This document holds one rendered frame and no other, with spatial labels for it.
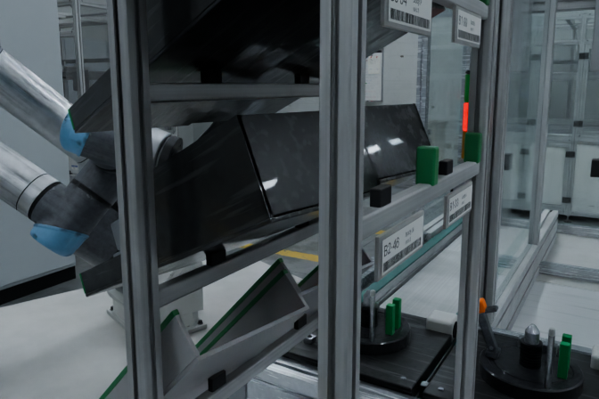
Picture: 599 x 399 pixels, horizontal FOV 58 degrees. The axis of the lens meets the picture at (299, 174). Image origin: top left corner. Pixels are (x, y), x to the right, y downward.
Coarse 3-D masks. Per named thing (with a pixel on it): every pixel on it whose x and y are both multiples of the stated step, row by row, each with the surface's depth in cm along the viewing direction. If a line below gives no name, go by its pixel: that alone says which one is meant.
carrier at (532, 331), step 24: (480, 336) 92; (504, 336) 92; (528, 336) 77; (552, 336) 71; (480, 360) 80; (504, 360) 80; (528, 360) 77; (552, 360) 71; (576, 360) 84; (432, 384) 77; (480, 384) 77; (504, 384) 74; (528, 384) 73; (552, 384) 73; (576, 384) 73
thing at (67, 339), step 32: (224, 288) 143; (0, 320) 124; (32, 320) 124; (64, 320) 124; (96, 320) 124; (0, 352) 109; (32, 352) 109; (64, 352) 109; (96, 352) 109; (0, 384) 97; (32, 384) 97; (64, 384) 97; (96, 384) 97
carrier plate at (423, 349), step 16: (416, 320) 98; (416, 336) 92; (432, 336) 92; (448, 336) 92; (288, 352) 86; (304, 352) 86; (400, 352) 86; (416, 352) 86; (432, 352) 86; (368, 368) 81; (384, 368) 81; (400, 368) 81; (416, 368) 81; (432, 368) 84; (384, 384) 78; (400, 384) 77; (416, 384) 77
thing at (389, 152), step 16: (368, 112) 50; (384, 112) 52; (400, 112) 55; (416, 112) 57; (368, 128) 50; (384, 128) 52; (400, 128) 54; (416, 128) 56; (368, 144) 49; (384, 144) 51; (400, 144) 53; (416, 144) 55; (384, 160) 50; (400, 160) 52; (384, 176) 49; (400, 176) 51
